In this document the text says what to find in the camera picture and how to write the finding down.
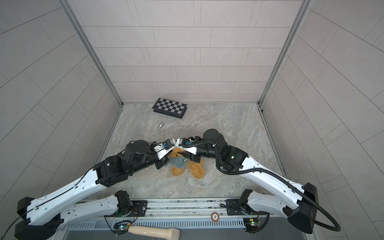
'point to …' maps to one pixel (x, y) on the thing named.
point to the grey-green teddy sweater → (179, 162)
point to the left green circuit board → (120, 228)
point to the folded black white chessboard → (170, 108)
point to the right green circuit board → (251, 224)
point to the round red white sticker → (215, 216)
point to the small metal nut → (175, 124)
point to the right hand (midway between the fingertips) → (180, 148)
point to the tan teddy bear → (197, 169)
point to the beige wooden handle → (162, 232)
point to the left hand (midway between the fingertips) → (177, 148)
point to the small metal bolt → (160, 126)
